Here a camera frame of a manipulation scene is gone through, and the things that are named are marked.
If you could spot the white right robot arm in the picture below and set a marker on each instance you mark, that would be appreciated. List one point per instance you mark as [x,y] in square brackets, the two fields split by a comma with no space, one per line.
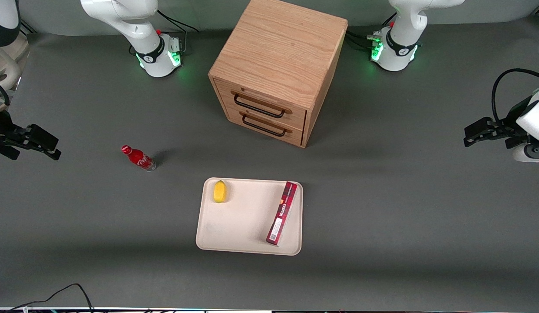
[143,39]

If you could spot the beige chair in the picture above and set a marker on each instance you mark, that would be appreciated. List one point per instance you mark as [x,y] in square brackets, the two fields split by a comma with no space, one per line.
[4,65]

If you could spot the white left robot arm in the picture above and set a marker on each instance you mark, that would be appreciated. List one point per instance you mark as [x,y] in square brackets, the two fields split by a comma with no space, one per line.
[399,48]

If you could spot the beige plastic tray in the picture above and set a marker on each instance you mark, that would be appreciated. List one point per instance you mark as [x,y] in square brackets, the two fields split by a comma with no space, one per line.
[247,217]

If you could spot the long red cardboard box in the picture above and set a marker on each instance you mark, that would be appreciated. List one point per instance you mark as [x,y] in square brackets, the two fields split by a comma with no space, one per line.
[283,213]

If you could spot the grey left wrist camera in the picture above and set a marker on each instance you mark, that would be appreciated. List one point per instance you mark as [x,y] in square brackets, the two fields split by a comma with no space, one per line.
[532,153]

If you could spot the wooden drawer cabinet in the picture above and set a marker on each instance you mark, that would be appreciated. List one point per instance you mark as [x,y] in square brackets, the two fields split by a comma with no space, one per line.
[282,52]

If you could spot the red coke bottle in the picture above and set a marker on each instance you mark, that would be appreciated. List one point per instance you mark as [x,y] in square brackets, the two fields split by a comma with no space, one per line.
[140,158]

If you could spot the wooden drawer front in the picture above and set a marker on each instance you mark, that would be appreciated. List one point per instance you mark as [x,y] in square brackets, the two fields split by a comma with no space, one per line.
[234,116]
[291,114]

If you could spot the yellow lemon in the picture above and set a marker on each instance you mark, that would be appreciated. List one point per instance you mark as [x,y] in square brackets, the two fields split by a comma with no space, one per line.
[219,192]

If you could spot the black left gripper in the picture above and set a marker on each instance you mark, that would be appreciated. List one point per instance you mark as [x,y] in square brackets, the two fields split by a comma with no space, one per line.
[510,123]

